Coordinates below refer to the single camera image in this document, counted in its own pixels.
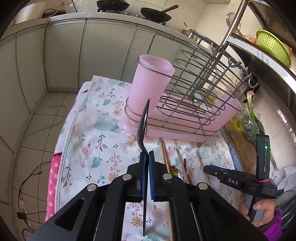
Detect gold flower-shaped spoon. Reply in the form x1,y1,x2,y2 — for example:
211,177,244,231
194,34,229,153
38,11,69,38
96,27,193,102
170,165,180,176

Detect black plastic spoon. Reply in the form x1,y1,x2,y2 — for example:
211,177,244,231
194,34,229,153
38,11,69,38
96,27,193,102
137,99,150,237

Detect purple fuzzy sleeve forearm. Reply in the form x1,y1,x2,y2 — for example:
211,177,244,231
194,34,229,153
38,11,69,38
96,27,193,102
258,209,282,241

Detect person's right hand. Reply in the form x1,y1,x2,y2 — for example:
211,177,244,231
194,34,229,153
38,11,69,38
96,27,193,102
238,193,275,227

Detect cardboard box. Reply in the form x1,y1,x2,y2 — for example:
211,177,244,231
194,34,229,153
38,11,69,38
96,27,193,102
223,119,256,175

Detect pink polka dot cloth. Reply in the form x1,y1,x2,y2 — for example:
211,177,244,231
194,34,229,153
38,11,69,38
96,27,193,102
45,153,62,222

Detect black tracker device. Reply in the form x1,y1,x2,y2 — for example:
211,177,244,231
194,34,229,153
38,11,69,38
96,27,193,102
255,134,270,182

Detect floral white tablecloth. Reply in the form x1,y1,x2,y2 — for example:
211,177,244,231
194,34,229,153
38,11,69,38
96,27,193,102
54,75,243,241

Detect bagged green vegetables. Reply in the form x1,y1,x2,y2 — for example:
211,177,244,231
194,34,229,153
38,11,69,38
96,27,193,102
233,109,260,144

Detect pink plastic cup right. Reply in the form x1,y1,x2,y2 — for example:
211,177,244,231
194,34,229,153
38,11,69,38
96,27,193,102
210,91,242,131

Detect pink plastic cup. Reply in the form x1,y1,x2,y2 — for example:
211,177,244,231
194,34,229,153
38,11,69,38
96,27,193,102
210,91,242,131
127,54,175,121

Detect pink drip tray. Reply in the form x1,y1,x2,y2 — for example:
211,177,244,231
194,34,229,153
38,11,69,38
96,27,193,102
121,92,232,144

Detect green onions bunch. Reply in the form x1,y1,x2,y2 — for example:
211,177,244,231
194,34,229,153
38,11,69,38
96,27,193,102
246,91,265,135

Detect pink plastic cup left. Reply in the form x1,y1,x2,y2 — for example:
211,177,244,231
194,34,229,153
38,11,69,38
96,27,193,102
127,54,175,121

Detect green plastic colander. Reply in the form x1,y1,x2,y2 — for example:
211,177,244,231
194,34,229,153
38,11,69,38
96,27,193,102
256,30,292,67

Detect steel shelf unit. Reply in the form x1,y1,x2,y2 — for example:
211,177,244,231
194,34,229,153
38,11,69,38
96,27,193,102
221,1,295,92

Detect black frying pan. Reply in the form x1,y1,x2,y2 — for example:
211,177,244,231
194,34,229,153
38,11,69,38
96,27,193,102
140,4,179,23

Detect black wok with lid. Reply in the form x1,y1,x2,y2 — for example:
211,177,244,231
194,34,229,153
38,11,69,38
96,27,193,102
96,0,130,13

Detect white rice cooker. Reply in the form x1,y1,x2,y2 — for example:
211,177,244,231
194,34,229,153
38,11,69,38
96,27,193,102
15,1,46,24

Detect black power cable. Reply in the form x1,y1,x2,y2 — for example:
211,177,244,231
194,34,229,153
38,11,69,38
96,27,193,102
16,161,52,241

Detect chrome wire utensil rack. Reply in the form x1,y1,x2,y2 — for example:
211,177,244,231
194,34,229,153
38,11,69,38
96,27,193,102
122,35,258,134

